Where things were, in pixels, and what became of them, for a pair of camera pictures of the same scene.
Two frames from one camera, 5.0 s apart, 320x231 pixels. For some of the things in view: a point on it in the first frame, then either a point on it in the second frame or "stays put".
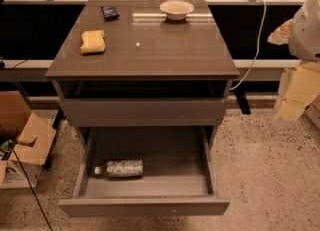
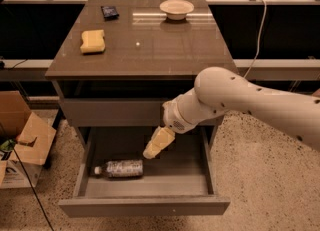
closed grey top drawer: [143, 111] stays put
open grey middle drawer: [153, 171] stays put
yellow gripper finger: [302, 90] → [161, 138]
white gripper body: [306, 36] → [173, 116]
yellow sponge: [93, 41] stays put
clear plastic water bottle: [132, 168] stays put
